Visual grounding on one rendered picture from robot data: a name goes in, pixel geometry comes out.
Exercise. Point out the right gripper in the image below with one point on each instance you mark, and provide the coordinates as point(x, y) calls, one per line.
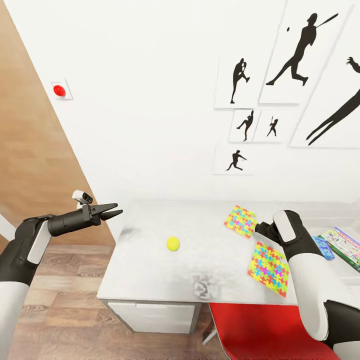
point(265, 230)

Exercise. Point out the board game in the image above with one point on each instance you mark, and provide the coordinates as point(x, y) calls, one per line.
point(346, 247)
point(324, 248)

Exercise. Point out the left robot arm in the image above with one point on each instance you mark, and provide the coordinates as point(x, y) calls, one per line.
point(22, 256)

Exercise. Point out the jigsaw puzzle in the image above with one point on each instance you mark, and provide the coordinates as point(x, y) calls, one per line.
point(240, 221)
point(265, 268)

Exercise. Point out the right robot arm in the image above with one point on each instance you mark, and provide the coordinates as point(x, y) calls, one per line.
point(330, 312)

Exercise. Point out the tennis ball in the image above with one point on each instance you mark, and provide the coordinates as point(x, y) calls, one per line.
point(173, 243)

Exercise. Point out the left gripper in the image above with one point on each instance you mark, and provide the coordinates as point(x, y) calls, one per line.
point(89, 216)

